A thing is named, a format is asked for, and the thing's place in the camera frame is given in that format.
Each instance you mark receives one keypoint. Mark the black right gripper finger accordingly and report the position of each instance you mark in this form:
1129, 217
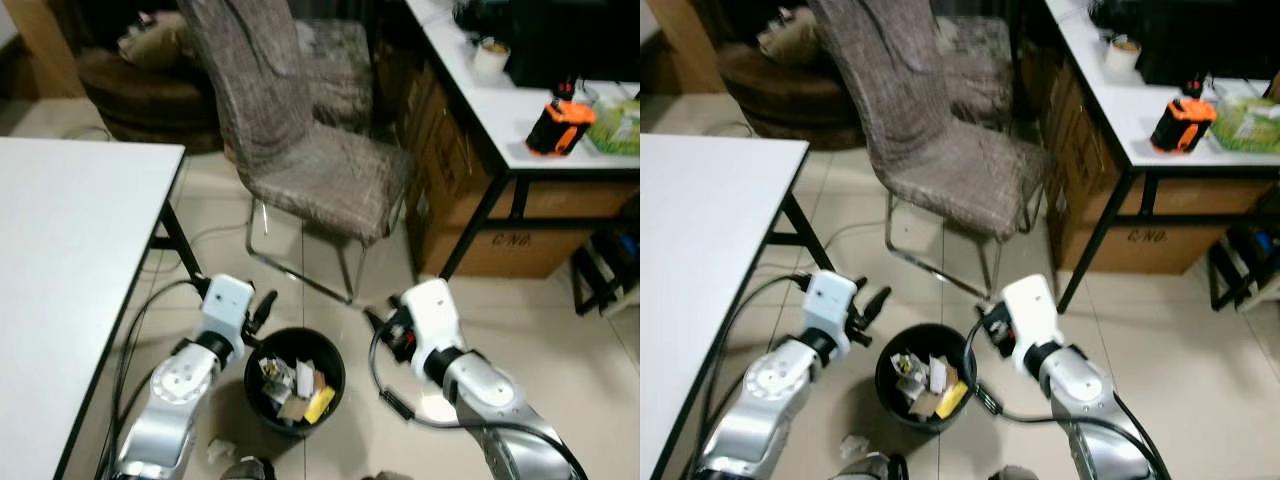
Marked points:
376, 321
984, 314

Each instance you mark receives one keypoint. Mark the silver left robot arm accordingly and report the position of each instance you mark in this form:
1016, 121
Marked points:
175, 395
765, 390

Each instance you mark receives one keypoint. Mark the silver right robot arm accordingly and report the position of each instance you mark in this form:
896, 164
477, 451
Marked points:
490, 400
1085, 395

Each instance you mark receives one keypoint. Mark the black round rubbish bin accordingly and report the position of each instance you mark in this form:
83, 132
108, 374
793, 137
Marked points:
262, 400
893, 405

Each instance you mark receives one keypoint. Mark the white paper trash piece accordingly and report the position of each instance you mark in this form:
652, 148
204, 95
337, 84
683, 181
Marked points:
938, 374
304, 378

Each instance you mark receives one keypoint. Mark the yellow flat trash piece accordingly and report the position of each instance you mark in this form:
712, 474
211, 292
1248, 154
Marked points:
952, 399
320, 404

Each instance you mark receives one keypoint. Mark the brown cardboard trash piece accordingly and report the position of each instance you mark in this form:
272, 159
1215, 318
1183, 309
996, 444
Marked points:
923, 405
293, 409

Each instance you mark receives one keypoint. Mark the crumpled printed wrapper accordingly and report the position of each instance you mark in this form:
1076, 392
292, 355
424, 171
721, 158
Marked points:
276, 378
908, 374

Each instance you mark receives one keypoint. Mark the crumpled white paper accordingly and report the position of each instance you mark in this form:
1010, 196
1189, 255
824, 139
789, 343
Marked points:
220, 451
855, 446

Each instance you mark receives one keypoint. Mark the robot right leg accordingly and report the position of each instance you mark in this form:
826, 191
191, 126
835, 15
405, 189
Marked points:
1015, 473
390, 476

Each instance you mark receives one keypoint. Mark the robot leg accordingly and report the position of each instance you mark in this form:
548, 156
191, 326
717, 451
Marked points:
390, 476
885, 468
1015, 473
248, 470

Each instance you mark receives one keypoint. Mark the robot left leg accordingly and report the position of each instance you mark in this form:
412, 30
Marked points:
248, 470
885, 468

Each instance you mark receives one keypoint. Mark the large brown cardboard box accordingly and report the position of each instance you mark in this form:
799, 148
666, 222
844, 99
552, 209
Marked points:
1140, 235
510, 240

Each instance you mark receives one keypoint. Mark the brown fabric chair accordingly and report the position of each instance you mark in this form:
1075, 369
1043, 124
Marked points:
920, 140
290, 150

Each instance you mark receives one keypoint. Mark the dark brown round seat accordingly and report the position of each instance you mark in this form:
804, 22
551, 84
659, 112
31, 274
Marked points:
780, 90
140, 95

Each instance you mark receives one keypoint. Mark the black metal rack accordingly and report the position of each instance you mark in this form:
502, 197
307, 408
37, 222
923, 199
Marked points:
1245, 265
605, 270

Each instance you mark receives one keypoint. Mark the beige bag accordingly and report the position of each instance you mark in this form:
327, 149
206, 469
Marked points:
158, 42
795, 38

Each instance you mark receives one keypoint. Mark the orange and black device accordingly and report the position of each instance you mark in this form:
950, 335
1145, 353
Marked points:
560, 125
1183, 122

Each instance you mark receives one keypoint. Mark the white cup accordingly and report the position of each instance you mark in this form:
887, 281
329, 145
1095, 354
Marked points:
1123, 58
490, 62

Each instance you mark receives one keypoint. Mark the green printed packet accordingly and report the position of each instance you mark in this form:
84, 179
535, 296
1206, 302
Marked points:
618, 128
1248, 125

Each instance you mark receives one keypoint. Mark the black monitor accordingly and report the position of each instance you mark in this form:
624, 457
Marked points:
570, 40
1200, 40

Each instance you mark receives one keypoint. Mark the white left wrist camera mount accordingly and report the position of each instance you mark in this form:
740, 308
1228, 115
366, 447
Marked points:
226, 305
830, 300

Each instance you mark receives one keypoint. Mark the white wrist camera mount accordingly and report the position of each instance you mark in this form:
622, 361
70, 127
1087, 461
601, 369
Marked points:
1032, 315
432, 320
226, 305
830, 300

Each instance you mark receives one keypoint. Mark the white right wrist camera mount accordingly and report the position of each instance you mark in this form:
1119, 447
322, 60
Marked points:
432, 320
1032, 315

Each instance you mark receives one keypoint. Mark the white table with black frame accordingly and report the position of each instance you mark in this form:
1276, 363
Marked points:
70, 290
710, 280

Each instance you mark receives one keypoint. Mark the white desk with black frame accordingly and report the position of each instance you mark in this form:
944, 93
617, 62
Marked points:
500, 110
1130, 110

